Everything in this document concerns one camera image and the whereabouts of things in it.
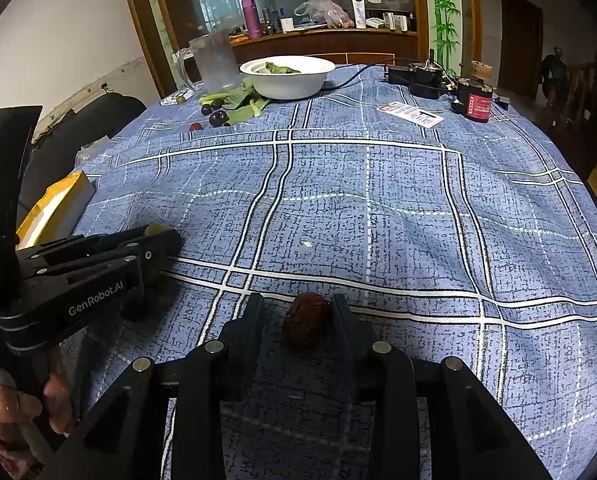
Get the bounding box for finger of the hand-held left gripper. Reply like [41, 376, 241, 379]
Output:
[38, 230, 184, 321]
[16, 225, 152, 266]

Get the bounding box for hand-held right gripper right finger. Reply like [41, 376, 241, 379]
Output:
[329, 294, 554, 480]

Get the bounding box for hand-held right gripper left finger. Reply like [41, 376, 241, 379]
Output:
[43, 292, 266, 480]

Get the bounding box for red jujube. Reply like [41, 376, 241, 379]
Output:
[283, 294, 330, 351]

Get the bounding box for person's left hand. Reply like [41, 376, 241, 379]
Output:
[0, 360, 75, 466]

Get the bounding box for yellow and white box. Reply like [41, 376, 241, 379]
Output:
[16, 170, 96, 251]

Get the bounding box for blue plaid tablecloth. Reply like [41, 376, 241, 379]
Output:
[71, 62, 597, 480]

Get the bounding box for black chair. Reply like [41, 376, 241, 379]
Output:
[18, 94, 146, 211]

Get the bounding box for green leafy vegetables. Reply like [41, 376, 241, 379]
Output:
[198, 80, 274, 126]

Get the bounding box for clear plastic pitcher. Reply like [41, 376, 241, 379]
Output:
[171, 30, 242, 96]

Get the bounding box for white bowl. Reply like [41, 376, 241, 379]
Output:
[239, 56, 336, 100]

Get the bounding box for white label card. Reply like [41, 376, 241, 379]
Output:
[377, 101, 444, 126]

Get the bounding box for pink bottle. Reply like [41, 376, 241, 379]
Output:
[242, 0, 263, 38]

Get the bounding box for black power strip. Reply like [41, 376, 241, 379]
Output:
[384, 50, 446, 100]

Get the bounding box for red and black device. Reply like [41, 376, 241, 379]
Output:
[451, 77, 499, 123]

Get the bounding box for wooden counter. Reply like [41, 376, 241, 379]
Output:
[228, 27, 419, 66]

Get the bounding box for clear plastic bag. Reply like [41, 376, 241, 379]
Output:
[294, 0, 351, 28]

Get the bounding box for dark figure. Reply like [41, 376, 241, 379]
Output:
[541, 46, 569, 103]

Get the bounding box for bamboo pattern panel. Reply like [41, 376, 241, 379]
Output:
[423, 0, 461, 63]

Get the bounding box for dark wooden door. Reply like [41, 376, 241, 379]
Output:
[498, 0, 544, 101]

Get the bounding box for black power cable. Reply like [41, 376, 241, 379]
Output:
[323, 62, 394, 90]

